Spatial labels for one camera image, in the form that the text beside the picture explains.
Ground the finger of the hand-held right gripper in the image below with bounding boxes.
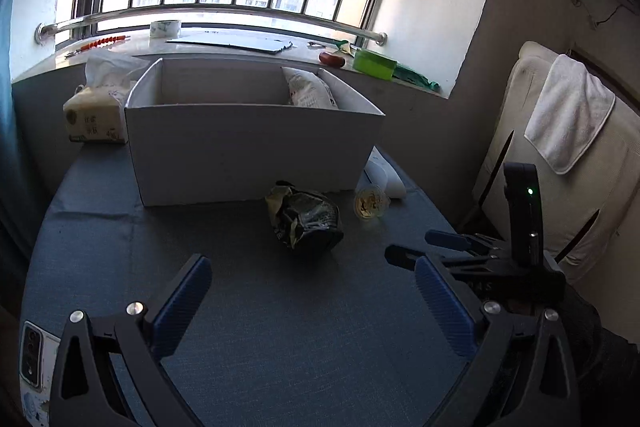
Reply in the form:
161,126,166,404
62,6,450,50
384,245,442,271
425,229,494,254

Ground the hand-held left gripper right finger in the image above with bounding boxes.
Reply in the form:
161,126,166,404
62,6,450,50
414,256,581,427

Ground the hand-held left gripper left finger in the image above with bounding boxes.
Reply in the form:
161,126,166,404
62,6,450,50
50,254,213,427

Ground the round jelly cup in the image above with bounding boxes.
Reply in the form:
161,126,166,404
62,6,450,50
353,186,390,222

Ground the black snack bag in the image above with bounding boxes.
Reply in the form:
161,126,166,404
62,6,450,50
265,181,345,253

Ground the white storage box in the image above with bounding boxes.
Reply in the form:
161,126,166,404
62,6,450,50
124,57,386,208

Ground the large white snack bag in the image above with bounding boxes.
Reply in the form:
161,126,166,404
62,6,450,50
281,67,340,110

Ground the white armchair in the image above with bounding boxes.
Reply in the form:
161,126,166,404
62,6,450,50
472,41,640,285

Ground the blue-grey tablecloth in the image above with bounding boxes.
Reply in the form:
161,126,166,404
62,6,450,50
20,142,501,427

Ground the white towel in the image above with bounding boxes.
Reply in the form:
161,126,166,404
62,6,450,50
524,54,617,175

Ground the phone with white case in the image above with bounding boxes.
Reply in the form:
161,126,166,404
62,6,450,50
19,321,65,425

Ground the green container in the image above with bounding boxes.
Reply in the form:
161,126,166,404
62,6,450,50
352,48,398,81

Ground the tissue pack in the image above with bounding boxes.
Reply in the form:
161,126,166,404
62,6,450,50
63,51,151,144

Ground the blue curtain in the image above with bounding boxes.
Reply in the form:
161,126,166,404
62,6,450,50
0,0,31,268

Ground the dark flat board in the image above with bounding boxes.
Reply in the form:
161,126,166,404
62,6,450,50
166,36,293,55

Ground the red beaded pen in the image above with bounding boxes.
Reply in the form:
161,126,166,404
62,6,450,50
65,35,132,59

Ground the steel window rail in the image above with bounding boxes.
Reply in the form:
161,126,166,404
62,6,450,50
35,9,388,48

